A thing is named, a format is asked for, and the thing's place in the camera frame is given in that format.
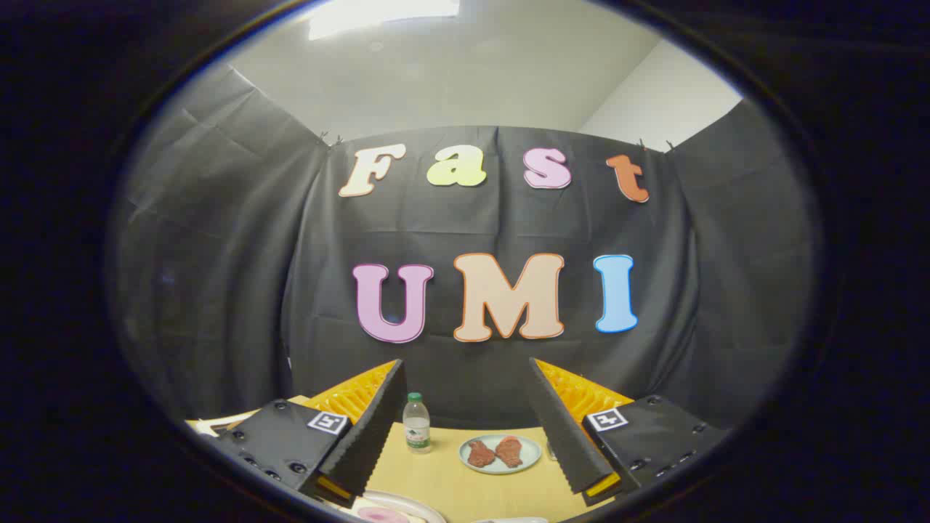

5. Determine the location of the light blue oval plate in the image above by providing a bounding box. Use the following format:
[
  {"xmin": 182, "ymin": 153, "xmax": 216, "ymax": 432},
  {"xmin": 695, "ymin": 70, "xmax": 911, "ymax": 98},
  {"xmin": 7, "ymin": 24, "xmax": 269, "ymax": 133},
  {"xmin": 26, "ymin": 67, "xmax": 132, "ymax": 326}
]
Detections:
[{"xmin": 458, "ymin": 434, "xmax": 543, "ymax": 475}]

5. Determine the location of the black backdrop cloth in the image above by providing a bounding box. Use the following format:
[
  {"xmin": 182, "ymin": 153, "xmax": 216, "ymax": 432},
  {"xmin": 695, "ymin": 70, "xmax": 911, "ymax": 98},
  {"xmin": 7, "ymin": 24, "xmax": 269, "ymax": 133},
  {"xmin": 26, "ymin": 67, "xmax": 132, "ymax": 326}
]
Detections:
[{"xmin": 113, "ymin": 64, "xmax": 822, "ymax": 429}]

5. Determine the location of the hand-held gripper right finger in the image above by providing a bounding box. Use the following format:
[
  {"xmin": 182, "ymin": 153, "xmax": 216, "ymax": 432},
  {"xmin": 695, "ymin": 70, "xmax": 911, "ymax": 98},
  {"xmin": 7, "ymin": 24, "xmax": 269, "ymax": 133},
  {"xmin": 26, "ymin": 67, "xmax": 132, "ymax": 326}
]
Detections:
[{"xmin": 528, "ymin": 357, "xmax": 731, "ymax": 507}]

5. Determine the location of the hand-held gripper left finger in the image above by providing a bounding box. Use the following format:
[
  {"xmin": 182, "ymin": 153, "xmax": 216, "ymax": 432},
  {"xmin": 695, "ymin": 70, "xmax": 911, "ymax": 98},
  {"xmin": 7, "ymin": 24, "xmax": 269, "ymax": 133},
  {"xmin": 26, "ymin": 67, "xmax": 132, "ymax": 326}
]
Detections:
[{"xmin": 214, "ymin": 358, "xmax": 409, "ymax": 509}]

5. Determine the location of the clear water bottle green cap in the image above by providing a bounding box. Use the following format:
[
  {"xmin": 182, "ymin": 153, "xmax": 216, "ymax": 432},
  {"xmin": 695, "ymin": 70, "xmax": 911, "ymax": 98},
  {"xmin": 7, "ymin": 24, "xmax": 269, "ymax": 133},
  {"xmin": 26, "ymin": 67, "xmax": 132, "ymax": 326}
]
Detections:
[{"xmin": 403, "ymin": 392, "xmax": 432, "ymax": 455}]

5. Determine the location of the round beige plate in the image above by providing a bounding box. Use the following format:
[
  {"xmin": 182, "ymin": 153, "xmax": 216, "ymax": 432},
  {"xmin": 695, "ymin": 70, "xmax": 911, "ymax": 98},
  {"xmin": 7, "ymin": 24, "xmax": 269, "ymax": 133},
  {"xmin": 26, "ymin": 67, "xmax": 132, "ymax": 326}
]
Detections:
[{"xmin": 341, "ymin": 490, "xmax": 446, "ymax": 523}]

